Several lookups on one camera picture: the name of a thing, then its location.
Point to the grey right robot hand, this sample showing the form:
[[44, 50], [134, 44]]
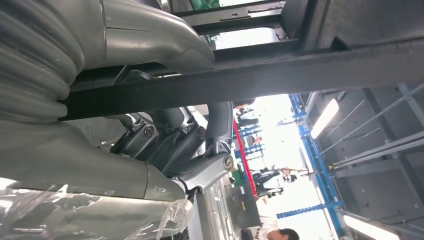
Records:
[[82, 155]]

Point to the blue metal shelf rack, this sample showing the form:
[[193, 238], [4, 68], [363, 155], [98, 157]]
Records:
[[318, 159]]

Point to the person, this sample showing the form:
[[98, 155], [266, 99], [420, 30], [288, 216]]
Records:
[[268, 218]]

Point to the ceiling light panel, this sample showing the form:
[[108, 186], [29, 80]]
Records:
[[324, 117], [371, 228]]

